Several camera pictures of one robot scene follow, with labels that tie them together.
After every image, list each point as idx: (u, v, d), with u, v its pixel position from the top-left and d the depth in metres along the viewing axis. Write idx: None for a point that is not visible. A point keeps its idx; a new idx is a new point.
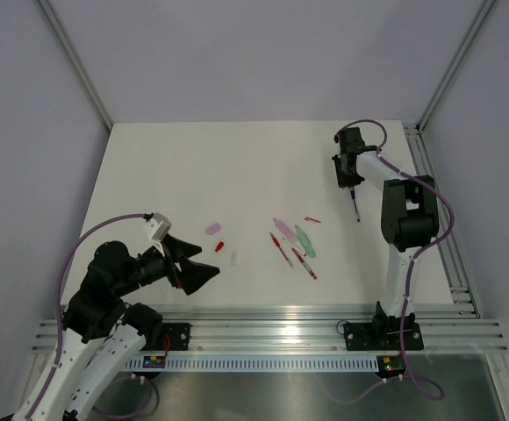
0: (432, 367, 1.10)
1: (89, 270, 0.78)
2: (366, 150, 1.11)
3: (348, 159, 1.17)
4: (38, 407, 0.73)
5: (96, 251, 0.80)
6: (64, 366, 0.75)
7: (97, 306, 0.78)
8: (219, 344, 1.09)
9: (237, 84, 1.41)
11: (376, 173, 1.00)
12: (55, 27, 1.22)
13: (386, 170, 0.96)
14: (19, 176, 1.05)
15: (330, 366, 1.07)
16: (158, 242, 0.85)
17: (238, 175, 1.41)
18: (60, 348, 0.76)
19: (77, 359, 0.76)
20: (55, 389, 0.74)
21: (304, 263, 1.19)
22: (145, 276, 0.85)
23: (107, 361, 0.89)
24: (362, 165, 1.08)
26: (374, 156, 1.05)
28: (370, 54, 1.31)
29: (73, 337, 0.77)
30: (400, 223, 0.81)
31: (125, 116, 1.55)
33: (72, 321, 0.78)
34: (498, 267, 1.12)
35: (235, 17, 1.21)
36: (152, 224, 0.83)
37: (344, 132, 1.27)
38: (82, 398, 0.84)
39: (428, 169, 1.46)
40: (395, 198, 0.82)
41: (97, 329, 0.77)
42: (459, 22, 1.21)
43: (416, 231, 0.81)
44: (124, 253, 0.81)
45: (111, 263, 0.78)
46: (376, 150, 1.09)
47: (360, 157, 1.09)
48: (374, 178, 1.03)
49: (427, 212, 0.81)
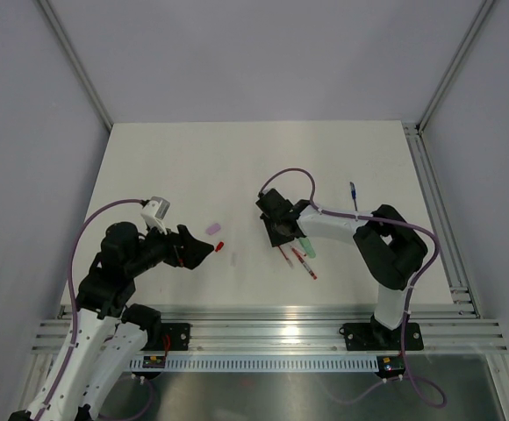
0: (432, 367, 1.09)
1: (103, 247, 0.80)
2: (304, 209, 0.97)
3: (289, 225, 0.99)
4: (56, 391, 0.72)
5: (108, 230, 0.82)
6: (81, 345, 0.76)
7: (111, 285, 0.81)
8: (219, 344, 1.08)
9: (237, 84, 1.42)
11: (333, 230, 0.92)
12: (56, 29, 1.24)
13: (343, 219, 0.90)
14: (19, 174, 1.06)
15: (331, 366, 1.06)
16: (160, 220, 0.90)
17: (238, 174, 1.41)
18: (75, 329, 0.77)
19: (94, 337, 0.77)
20: (72, 373, 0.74)
21: (304, 263, 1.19)
22: (153, 258, 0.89)
23: (115, 356, 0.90)
24: (308, 226, 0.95)
26: (314, 212, 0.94)
28: (369, 55, 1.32)
29: (89, 316, 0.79)
30: (395, 264, 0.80)
31: (126, 117, 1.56)
33: (84, 302, 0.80)
34: (496, 267, 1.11)
35: (234, 17, 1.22)
36: (153, 203, 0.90)
37: (265, 201, 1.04)
38: (94, 392, 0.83)
39: (428, 169, 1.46)
40: (375, 245, 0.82)
41: (111, 305, 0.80)
42: (456, 23, 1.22)
43: (412, 262, 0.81)
44: (136, 231, 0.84)
45: (123, 239, 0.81)
46: (309, 203, 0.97)
47: (302, 222, 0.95)
48: (329, 232, 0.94)
49: (409, 239, 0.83)
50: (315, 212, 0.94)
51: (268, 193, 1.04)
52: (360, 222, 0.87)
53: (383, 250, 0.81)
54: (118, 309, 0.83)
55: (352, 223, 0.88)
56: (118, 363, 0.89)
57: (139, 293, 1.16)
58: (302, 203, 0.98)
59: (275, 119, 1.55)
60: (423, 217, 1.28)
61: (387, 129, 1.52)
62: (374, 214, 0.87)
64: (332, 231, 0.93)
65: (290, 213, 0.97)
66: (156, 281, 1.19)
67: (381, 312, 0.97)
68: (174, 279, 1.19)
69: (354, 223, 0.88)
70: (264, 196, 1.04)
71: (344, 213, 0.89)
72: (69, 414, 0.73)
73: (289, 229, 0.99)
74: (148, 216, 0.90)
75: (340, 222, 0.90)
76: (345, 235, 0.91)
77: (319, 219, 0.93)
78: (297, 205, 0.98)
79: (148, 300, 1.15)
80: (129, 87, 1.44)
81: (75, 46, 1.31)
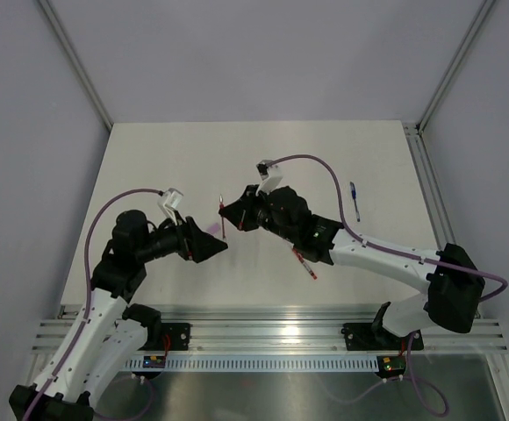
0: (431, 367, 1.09)
1: (113, 235, 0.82)
2: (335, 235, 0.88)
3: (316, 253, 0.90)
4: (64, 365, 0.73)
5: (118, 218, 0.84)
6: (92, 322, 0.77)
7: (122, 270, 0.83)
8: (220, 344, 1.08)
9: (238, 84, 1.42)
11: (383, 268, 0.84)
12: (57, 29, 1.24)
13: (403, 260, 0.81)
14: (19, 173, 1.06)
15: (330, 366, 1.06)
16: (171, 210, 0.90)
17: (238, 174, 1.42)
18: (89, 306, 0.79)
19: (106, 315, 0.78)
20: (81, 348, 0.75)
21: (304, 263, 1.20)
22: (161, 247, 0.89)
23: (118, 346, 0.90)
24: (343, 258, 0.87)
26: (354, 244, 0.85)
28: (369, 56, 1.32)
29: (102, 295, 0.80)
30: (464, 317, 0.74)
31: (126, 117, 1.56)
33: (98, 285, 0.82)
34: (496, 267, 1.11)
35: (235, 16, 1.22)
36: (166, 193, 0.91)
37: (289, 211, 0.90)
38: (94, 381, 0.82)
39: (428, 169, 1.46)
40: (451, 297, 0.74)
41: (125, 288, 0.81)
42: (457, 23, 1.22)
43: (475, 306, 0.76)
44: (145, 221, 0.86)
45: (132, 227, 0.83)
46: (341, 227, 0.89)
47: (337, 253, 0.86)
48: (371, 267, 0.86)
49: (474, 280, 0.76)
50: (356, 244, 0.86)
51: (293, 204, 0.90)
52: (426, 266, 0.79)
53: (458, 301, 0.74)
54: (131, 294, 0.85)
55: (417, 267, 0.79)
56: (120, 355, 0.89)
57: (139, 293, 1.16)
58: (333, 226, 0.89)
59: (276, 119, 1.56)
60: (423, 217, 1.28)
61: (387, 129, 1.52)
62: (441, 257, 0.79)
64: (378, 267, 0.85)
65: (319, 239, 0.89)
66: (156, 281, 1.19)
67: (389, 317, 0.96)
68: (174, 279, 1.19)
69: (419, 265, 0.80)
70: (290, 210, 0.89)
71: (406, 253, 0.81)
72: (75, 391, 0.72)
73: (315, 256, 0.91)
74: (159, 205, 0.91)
75: (397, 262, 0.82)
76: (397, 275, 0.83)
77: (362, 254, 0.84)
78: (325, 226, 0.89)
79: (148, 300, 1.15)
80: (129, 87, 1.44)
81: (75, 46, 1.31)
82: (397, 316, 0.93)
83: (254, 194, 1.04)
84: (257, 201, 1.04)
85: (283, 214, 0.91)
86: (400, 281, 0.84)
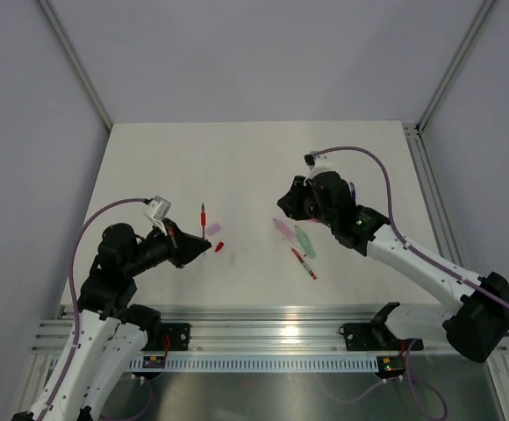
0: (432, 367, 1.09)
1: (100, 253, 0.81)
2: (379, 228, 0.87)
3: (349, 239, 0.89)
4: (59, 391, 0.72)
5: (103, 234, 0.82)
6: (83, 346, 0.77)
7: (111, 287, 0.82)
8: (219, 345, 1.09)
9: (238, 84, 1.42)
11: (417, 273, 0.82)
12: (56, 29, 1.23)
13: (441, 273, 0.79)
14: (18, 174, 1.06)
15: (331, 366, 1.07)
16: (160, 221, 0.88)
17: (238, 174, 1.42)
18: (78, 330, 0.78)
19: (96, 338, 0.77)
20: (75, 374, 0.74)
21: (304, 263, 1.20)
22: (151, 258, 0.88)
23: (117, 355, 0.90)
24: (381, 253, 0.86)
26: (397, 243, 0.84)
28: (369, 55, 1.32)
29: (92, 317, 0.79)
30: (484, 345, 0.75)
31: (125, 117, 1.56)
33: (87, 303, 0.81)
34: (497, 268, 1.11)
35: (235, 16, 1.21)
36: (153, 203, 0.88)
37: (329, 192, 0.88)
38: (95, 394, 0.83)
39: (429, 168, 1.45)
40: (480, 324, 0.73)
41: (113, 307, 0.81)
42: (456, 23, 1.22)
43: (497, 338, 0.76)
44: (132, 235, 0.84)
45: (120, 243, 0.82)
46: (384, 223, 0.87)
47: (376, 246, 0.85)
48: (402, 267, 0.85)
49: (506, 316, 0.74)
50: (397, 243, 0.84)
51: (336, 186, 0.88)
52: (464, 286, 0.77)
53: (485, 329, 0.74)
54: (120, 309, 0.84)
55: (454, 284, 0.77)
56: (118, 365, 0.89)
57: (139, 294, 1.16)
58: (376, 218, 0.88)
59: (275, 120, 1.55)
60: (423, 217, 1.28)
61: (386, 129, 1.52)
62: (483, 283, 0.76)
64: (412, 273, 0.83)
65: (359, 227, 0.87)
66: (156, 281, 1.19)
67: (397, 320, 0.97)
68: (174, 280, 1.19)
69: (455, 283, 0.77)
70: (332, 191, 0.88)
71: (447, 268, 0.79)
72: (72, 415, 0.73)
73: (350, 242, 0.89)
74: (148, 216, 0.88)
75: (435, 274, 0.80)
76: (428, 284, 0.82)
77: (402, 256, 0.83)
78: (367, 217, 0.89)
79: (148, 300, 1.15)
80: (129, 88, 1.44)
81: (75, 46, 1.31)
82: (406, 320, 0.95)
83: (301, 183, 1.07)
84: (304, 190, 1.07)
85: (323, 194, 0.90)
86: (427, 288, 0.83)
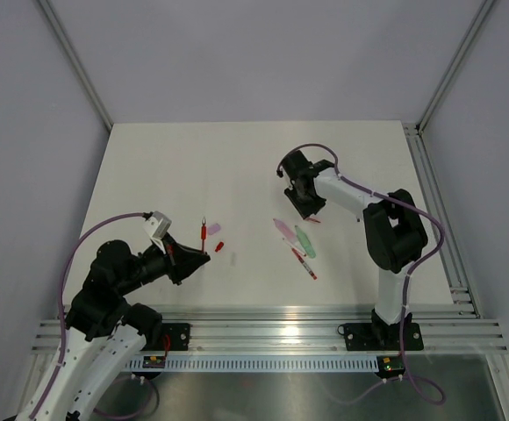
0: (431, 367, 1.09)
1: (93, 269, 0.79)
2: (325, 169, 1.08)
3: (303, 181, 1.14)
4: (41, 407, 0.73)
5: (99, 250, 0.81)
6: (68, 364, 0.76)
7: (102, 306, 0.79)
8: (219, 344, 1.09)
9: (237, 83, 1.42)
11: (344, 196, 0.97)
12: (56, 28, 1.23)
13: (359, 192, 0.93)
14: (18, 174, 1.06)
15: (330, 366, 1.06)
16: (159, 239, 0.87)
17: (238, 174, 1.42)
18: (64, 347, 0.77)
19: (81, 358, 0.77)
20: (58, 390, 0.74)
21: (304, 263, 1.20)
22: (146, 274, 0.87)
23: (111, 360, 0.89)
24: (324, 186, 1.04)
26: (333, 176, 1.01)
28: (369, 55, 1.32)
29: (77, 336, 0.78)
30: (392, 245, 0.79)
31: (126, 117, 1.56)
33: (75, 320, 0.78)
34: (497, 268, 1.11)
35: (235, 15, 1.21)
36: (152, 221, 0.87)
37: (287, 160, 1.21)
38: (84, 399, 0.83)
39: (428, 169, 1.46)
40: (381, 223, 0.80)
41: (100, 327, 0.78)
42: (457, 23, 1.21)
43: (407, 249, 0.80)
44: (127, 253, 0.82)
45: (113, 261, 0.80)
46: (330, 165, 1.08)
47: (319, 181, 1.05)
48: (339, 198, 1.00)
49: (413, 227, 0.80)
50: (334, 176, 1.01)
51: (293, 154, 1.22)
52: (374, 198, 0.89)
53: (388, 230, 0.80)
54: (109, 329, 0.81)
55: (366, 197, 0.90)
56: (111, 370, 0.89)
57: (138, 294, 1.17)
58: (324, 164, 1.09)
59: (275, 119, 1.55)
60: None
61: (386, 129, 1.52)
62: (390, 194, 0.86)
64: (346, 198, 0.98)
65: (311, 171, 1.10)
66: (156, 281, 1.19)
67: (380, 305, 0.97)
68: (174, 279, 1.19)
69: (368, 197, 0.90)
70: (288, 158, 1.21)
71: (363, 188, 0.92)
72: None
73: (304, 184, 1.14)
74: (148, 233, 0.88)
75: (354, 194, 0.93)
76: (354, 205, 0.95)
77: (334, 183, 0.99)
78: (319, 164, 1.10)
79: (148, 300, 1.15)
80: (128, 88, 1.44)
81: (75, 46, 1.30)
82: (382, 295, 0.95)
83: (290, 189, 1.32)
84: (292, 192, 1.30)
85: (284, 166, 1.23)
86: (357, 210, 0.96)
